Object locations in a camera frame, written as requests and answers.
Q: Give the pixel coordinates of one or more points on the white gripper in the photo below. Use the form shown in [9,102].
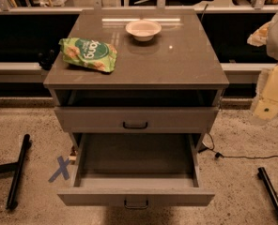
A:
[267,34]

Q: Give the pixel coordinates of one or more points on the green rice chip bag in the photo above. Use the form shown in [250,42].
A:
[88,53]

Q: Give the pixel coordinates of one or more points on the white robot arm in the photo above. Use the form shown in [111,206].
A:
[265,103]

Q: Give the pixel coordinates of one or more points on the grey drawer cabinet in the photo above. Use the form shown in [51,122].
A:
[176,69]

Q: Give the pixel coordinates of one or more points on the black stand leg right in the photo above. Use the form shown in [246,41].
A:
[262,174]

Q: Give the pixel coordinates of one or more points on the black stand leg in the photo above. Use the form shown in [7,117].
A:
[262,174]
[17,169]

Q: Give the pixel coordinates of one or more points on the white bowl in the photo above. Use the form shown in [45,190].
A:
[143,30]

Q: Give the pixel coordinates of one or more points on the black clamp object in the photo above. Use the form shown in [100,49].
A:
[46,60]

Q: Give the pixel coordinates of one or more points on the blue tape cross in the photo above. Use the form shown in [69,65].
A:
[62,169]

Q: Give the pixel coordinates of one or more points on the black stand leg left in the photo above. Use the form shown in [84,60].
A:
[17,169]

